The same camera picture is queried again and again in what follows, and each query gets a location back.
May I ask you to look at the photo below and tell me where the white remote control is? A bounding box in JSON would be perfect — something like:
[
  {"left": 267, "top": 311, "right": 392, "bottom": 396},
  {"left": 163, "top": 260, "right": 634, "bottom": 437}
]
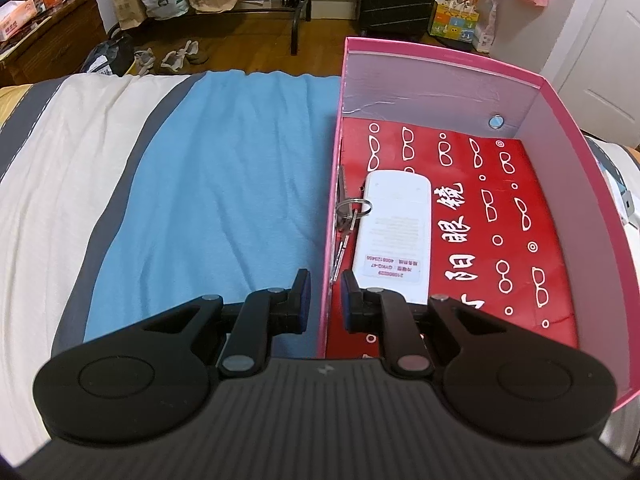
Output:
[{"left": 351, "top": 171, "right": 433, "bottom": 306}]

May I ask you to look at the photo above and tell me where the dark bag with white label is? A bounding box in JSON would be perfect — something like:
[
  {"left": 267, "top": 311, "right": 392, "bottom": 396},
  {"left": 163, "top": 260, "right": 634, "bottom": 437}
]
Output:
[{"left": 80, "top": 35, "right": 136, "bottom": 78}]

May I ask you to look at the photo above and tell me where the tissue box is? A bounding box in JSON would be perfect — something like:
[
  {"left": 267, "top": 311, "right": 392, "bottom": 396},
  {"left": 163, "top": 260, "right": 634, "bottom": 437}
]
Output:
[{"left": 0, "top": 0, "right": 41, "bottom": 42}]

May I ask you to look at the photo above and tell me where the white door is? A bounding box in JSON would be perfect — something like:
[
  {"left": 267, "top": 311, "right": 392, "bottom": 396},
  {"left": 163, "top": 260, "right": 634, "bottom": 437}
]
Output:
[{"left": 542, "top": 0, "right": 640, "bottom": 143}]

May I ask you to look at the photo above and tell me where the black clothes rack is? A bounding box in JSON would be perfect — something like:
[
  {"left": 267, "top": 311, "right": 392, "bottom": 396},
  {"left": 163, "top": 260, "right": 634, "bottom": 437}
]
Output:
[{"left": 230, "top": 0, "right": 313, "bottom": 56}]

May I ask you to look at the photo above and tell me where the pink cardboard box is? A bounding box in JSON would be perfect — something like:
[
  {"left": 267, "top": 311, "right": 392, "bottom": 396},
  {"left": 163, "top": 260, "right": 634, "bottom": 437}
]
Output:
[{"left": 316, "top": 36, "right": 640, "bottom": 413}]

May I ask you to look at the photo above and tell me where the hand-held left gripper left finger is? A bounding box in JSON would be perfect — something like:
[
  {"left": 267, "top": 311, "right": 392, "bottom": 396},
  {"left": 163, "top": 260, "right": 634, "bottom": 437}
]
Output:
[{"left": 141, "top": 268, "right": 312, "bottom": 379}]

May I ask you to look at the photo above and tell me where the red bag with glasses print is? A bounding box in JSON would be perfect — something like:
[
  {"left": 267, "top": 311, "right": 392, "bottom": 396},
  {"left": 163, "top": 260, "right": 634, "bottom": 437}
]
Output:
[{"left": 325, "top": 119, "right": 581, "bottom": 361}]

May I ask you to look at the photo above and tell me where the striped bed blanket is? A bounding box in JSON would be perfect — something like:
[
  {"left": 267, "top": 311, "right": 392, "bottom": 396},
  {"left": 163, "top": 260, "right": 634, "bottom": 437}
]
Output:
[{"left": 0, "top": 70, "right": 640, "bottom": 466}]

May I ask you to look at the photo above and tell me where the small white plastic bag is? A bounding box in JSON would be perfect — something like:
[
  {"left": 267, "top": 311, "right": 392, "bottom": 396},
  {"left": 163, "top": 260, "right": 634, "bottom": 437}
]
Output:
[{"left": 472, "top": 22, "right": 496, "bottom": 53}]

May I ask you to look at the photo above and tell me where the colourful gift bag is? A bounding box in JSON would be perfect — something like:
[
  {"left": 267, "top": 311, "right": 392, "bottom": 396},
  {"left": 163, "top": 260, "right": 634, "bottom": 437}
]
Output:
[{"left": 429, "top": 0, "right": 483, "bottom": 43}]

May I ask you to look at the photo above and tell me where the wooden nightstand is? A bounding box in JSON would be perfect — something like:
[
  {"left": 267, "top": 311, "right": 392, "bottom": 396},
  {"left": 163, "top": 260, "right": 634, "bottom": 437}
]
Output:
[{"left": 0, "top": 0, "right": 108, "bottom": 88}]

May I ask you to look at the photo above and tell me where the key ring with keys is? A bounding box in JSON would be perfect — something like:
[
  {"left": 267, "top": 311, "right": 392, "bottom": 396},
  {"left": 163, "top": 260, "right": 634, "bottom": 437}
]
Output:
[{"left": 332, "top": 165, "right": 374, "bottom": 281}]

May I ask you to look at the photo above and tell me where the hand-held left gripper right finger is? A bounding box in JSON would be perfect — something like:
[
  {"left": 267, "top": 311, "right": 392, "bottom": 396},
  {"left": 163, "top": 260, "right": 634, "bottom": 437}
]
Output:
[{"left": 340, "top": 268, "right": 506, "bottom": 380}]

